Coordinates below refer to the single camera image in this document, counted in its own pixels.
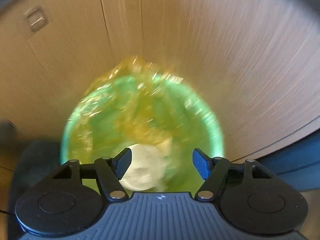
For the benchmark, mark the yellow plastic bin liner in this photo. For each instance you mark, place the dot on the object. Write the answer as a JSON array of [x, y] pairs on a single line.
[[136, 102]]

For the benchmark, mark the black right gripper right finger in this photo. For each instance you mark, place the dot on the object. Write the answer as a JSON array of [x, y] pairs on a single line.
[[213, 171]]

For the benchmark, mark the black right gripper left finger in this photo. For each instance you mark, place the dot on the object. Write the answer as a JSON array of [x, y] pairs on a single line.
[[109, 173]]

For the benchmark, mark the white paper trash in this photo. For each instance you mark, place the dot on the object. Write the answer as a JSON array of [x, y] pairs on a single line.
[[148, 166]]

